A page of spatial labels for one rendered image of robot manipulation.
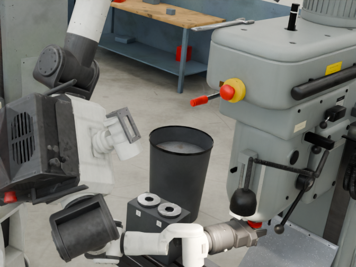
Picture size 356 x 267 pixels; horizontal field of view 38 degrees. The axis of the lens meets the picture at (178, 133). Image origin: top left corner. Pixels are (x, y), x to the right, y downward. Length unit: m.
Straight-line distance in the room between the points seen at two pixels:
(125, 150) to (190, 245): 0.40
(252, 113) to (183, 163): 2.16
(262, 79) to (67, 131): 0.49
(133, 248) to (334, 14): 0.90
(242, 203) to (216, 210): 2.72
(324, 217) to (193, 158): 1.69
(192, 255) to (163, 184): 2.13
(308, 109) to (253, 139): 0.18
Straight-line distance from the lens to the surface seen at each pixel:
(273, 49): 1.23
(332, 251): 2.02
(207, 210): 4.07
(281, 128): 1.36
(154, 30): 7.71
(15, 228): 1.71
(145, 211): 1.94
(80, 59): 1.40
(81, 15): 1.41
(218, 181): 4.48
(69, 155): 1.26
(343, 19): 1.56
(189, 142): 3.93
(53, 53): 1.37
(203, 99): 1.35
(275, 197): 1.51
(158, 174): 3.64
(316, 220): 2.01
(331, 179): 1.76
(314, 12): 1.58
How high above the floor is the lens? 2.17
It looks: 24 degrees down
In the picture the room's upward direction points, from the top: 6 degrees clockwise
